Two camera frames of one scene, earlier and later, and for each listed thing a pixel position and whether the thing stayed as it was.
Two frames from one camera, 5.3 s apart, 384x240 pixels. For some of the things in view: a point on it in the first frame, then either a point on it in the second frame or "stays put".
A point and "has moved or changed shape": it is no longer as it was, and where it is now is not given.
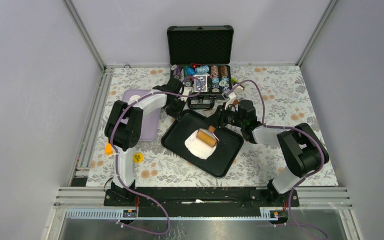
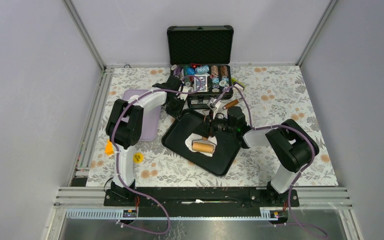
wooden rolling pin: (207, 137) has moved or changed shape
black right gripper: (221, 113) to (208, 127)
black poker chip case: (200, 56) stays put
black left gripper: (177, 114) stays put
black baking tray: (230, 142) stays put
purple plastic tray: (151, 118) stays put
